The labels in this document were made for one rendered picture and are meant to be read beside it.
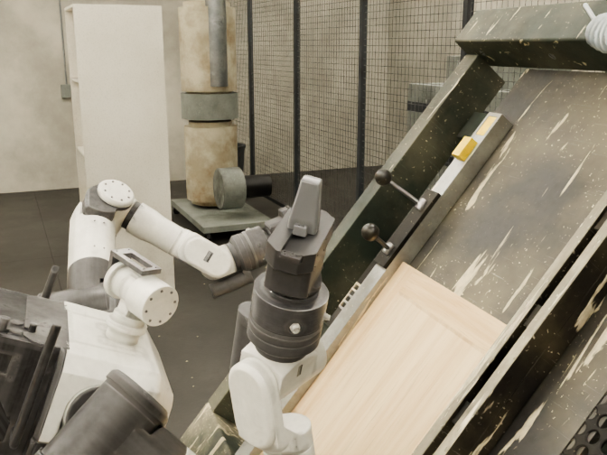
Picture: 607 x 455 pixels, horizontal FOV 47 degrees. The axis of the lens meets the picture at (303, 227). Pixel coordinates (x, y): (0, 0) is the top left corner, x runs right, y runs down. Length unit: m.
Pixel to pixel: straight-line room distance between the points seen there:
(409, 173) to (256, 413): 1.04
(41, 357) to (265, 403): 0.32
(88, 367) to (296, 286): 0.38
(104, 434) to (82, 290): 0.47
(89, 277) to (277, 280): 0.64
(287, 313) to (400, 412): 0.57
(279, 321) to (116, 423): 0.25
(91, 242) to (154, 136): 3.75
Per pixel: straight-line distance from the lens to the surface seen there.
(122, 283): 1.11
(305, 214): 0.76
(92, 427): 0.92
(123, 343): 1.12
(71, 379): 1.02
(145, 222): 1.54
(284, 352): 0.81
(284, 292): 0.77
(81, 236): 1.43
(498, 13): 1.80
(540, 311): 1.13
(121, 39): 5.07
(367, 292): 1.53
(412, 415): 1.29
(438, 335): 1.34
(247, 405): 0.86
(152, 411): 0.92
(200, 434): 1.80
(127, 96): 5.08
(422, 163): 1.79
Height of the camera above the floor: 1.78
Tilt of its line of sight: 14 degrees down
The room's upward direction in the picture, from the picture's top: straight up
